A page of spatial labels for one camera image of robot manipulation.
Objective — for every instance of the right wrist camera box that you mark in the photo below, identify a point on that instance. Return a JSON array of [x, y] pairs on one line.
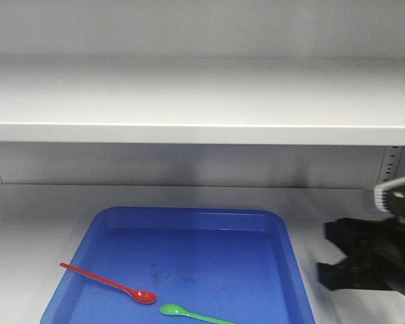
[[390, 197]]

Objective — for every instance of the blue plastic tray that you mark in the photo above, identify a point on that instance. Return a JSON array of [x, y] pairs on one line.
[[234, 265]]

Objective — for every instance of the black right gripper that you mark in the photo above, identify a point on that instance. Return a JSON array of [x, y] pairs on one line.
[[385, 240]]

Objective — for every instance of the red plastic spoon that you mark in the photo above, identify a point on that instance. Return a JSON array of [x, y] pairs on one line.
[[140, 296]]

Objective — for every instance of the green plastic spoon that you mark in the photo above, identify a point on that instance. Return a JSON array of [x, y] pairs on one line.
[[178, 310]]

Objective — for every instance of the white cabinet shelf upper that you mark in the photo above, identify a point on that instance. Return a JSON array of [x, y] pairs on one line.
[[202, 101]]

